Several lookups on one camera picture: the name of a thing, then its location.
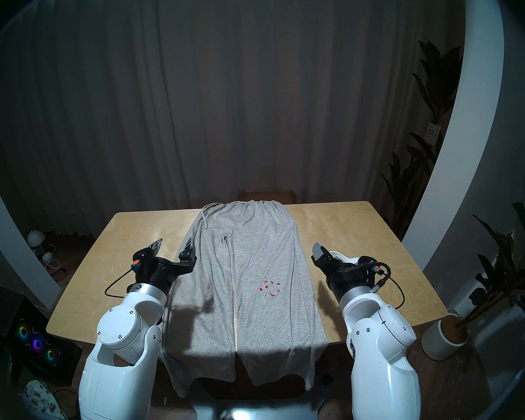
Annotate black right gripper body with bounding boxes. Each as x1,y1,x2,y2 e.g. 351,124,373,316
314,260,373,295

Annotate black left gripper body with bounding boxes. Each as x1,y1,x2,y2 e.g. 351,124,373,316
139,253,196,291

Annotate grey drawstring pants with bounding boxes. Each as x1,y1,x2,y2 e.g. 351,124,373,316
160,199,328,399

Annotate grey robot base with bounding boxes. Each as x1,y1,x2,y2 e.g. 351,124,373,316
188,375,333,420

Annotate red lint debris bits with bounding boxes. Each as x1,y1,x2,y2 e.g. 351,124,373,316
258,280,283,298

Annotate wooden chair back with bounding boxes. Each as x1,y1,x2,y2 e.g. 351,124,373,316
238,189,296,204

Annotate white round plant pot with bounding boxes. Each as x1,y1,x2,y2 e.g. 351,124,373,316
421,312,469,362

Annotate short white curved arch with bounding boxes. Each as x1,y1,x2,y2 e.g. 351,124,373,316
0,148,62,312

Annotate computer case with rainbow fans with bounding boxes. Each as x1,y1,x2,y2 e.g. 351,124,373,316
0,286,84,387

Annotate grey pleated curtain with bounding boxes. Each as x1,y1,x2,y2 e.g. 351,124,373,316
0,0,464,238

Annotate leafy plant in white pot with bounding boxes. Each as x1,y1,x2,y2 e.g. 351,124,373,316
462,139,525,332

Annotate patterned white cloth bag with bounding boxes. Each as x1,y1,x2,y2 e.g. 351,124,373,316
17,379,62,420

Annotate tall white curved arch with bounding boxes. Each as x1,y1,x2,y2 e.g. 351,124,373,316
402,0,506,271

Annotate tall dark leafy plant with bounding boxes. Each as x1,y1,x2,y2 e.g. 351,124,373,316
381,39,464,240

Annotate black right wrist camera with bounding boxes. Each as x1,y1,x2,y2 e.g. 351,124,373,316
359,256,384,278

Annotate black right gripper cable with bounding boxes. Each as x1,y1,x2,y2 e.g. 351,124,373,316
370,259,406,311

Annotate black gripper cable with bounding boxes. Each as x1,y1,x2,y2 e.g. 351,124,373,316
370,259,406,311
104,266,136,299

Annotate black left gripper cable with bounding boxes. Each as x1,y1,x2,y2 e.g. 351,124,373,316
104,266,136,299

